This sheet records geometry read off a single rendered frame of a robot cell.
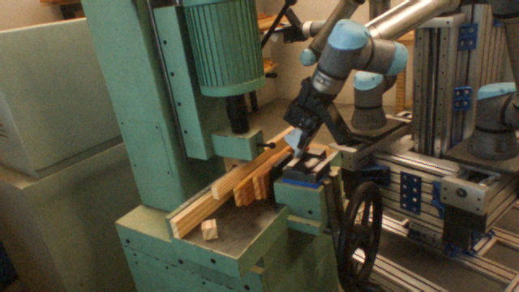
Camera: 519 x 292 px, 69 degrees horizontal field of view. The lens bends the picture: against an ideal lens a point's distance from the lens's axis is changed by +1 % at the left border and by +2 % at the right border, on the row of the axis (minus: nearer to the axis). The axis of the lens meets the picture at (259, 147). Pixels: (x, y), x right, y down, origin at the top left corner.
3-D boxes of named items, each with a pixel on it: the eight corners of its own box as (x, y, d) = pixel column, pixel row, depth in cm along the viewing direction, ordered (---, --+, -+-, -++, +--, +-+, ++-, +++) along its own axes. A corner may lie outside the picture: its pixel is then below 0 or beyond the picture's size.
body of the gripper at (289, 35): (282, 43, 188) (302, 42, 181) (279, 26, 184) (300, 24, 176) (290, 38, 193) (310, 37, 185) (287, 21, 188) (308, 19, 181)
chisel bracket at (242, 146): (253, 166, 103) (248, 138, 100) (214, 160, 111) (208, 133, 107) (267, 155, 109) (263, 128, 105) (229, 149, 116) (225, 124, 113)
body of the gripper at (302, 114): (295, 111, 98) (313, 72, 91) (322, 129, 96) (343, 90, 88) (280, 122, 93) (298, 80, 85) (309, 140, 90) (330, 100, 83)
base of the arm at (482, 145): (478, 138, 138) (481, 113, 134) (526, 148, 126) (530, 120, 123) (457, 152, 130) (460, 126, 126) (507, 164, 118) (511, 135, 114)
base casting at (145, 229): (263, 303, 94) (259, 275, 90) (120, 245, 125) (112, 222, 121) (334, 210, 127) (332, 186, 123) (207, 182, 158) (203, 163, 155)
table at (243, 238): (276, 295, 78) (273, 272, 76) (173, 255, 95) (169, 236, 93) (370, 168, 123) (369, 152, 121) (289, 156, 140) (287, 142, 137)
